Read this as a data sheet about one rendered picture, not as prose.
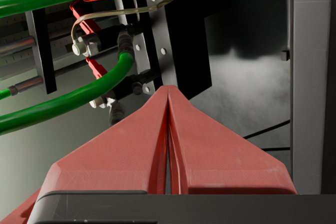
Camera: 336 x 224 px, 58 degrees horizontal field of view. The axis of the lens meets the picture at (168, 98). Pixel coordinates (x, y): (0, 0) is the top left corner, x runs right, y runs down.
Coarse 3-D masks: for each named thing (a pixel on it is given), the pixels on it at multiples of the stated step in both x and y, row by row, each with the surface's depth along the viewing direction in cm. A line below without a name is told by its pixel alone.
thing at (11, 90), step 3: (9, 87) 54; (12, 87) 54; (3, 90) 54; (6, 90) 54; (9, 90) 54; (12, 90) 54; (15, 90) 54; (0, 93) 53; (3, 93) 53; (6, 93) 54; (9, 93) 54; (12, 93) 54; (15, 93) 55; (0, 96) 53; (3, 96) 53; (6, 96) 54; (0, 99) 53
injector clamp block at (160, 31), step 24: (144, 0) 47; (192, 0) 46; (216, 0) 50; (168, 24) 44; (192, 24) 47; (144, 48) 50; (168, 48) 45; (192, 48) 48; (168, 72) 48; (192, 72) 49; (192, 96) 50
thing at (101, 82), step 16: (128, 32) 40; (0, 48) 48; (16, 48) 49; (128, 48) 33; (128, 64) 29; (96, 80) 26; (112, 80) 27; (64, 96) 24; (80, 96) 24; (96, 96) 25; (16, 112) 22; (32, 112) 23; (48, 112) 23; (64, 112) 24; (0, 128) 22; (16, 128) 22
